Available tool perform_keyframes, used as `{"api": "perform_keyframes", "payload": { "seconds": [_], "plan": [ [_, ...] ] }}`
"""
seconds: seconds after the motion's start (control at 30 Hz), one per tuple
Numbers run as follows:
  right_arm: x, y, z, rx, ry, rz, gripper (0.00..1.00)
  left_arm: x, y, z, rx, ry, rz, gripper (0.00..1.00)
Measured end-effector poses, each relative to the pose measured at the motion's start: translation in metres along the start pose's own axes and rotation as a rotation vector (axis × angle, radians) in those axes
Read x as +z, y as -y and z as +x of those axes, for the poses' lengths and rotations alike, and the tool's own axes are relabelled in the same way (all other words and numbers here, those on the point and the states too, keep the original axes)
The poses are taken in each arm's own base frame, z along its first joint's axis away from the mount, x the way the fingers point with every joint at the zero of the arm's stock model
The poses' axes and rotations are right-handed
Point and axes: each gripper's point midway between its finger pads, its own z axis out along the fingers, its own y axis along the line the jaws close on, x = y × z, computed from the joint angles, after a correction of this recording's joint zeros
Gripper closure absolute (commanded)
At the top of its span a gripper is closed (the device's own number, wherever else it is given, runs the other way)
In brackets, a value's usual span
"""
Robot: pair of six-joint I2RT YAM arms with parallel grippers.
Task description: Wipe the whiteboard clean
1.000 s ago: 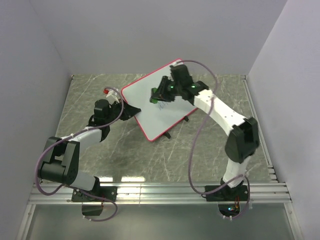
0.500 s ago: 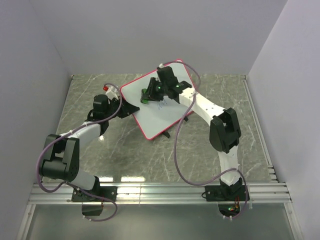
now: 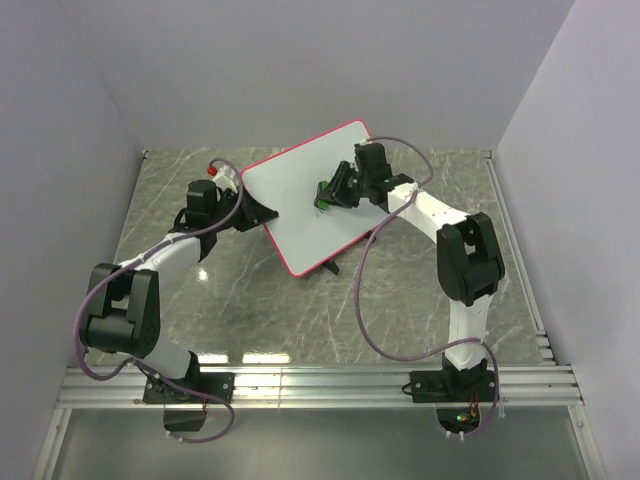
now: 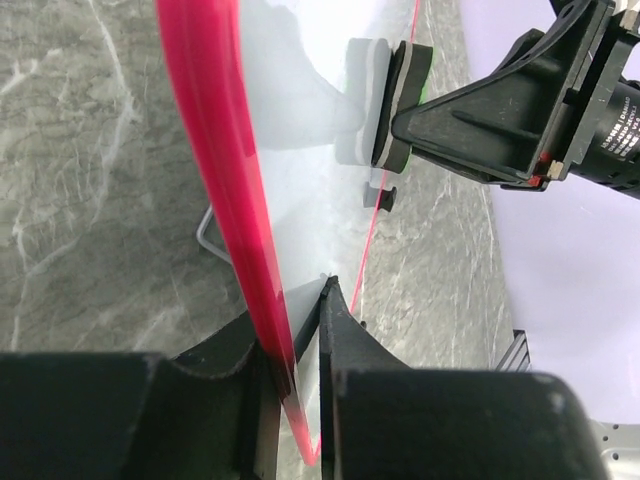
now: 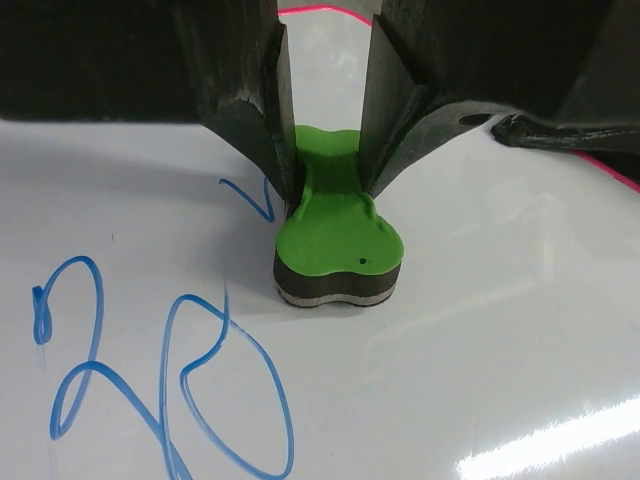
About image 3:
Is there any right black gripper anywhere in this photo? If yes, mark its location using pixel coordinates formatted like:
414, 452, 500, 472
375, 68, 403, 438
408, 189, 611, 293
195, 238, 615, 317
318, 165, 369, 213

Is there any pink framed whiteboard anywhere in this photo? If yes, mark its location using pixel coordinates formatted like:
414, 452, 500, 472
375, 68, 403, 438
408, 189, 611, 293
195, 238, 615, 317
241, 119, 385, 277

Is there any aluminium mounting rail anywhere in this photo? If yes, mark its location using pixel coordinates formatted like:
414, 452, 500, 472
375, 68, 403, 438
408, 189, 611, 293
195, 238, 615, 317
56, 364, 584, 409

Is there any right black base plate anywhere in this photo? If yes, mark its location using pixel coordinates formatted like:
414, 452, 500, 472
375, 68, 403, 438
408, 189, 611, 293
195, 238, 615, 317
401, 369, 498, 404

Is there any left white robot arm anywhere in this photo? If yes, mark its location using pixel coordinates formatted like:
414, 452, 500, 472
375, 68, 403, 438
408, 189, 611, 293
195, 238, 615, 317
74, 180, 279, 402

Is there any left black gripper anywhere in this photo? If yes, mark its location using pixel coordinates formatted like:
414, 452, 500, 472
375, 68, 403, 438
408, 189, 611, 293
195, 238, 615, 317
209, 185, 276, 232

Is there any green whiteboard eraser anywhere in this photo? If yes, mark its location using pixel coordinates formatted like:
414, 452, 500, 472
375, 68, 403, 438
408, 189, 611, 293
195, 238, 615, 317
313, 181, 330, 210

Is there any black whiteboard stand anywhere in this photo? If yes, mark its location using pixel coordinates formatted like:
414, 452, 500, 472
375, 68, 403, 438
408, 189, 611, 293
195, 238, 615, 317
320, 229, 376, 276

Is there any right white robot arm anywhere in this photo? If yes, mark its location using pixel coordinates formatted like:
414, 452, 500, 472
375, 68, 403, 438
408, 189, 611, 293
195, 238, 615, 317
314, 137, 505, 403

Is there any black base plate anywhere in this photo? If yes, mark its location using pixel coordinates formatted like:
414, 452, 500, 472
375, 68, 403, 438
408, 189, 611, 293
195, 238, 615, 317
142, 373, 235, 405
401, 369, 498, 404

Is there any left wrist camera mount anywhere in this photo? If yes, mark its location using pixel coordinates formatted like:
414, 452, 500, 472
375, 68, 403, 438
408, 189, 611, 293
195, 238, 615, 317
207, 164, 238, 192

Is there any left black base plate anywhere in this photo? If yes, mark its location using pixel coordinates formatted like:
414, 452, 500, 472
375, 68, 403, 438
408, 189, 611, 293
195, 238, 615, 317
142, 373, 235, 405

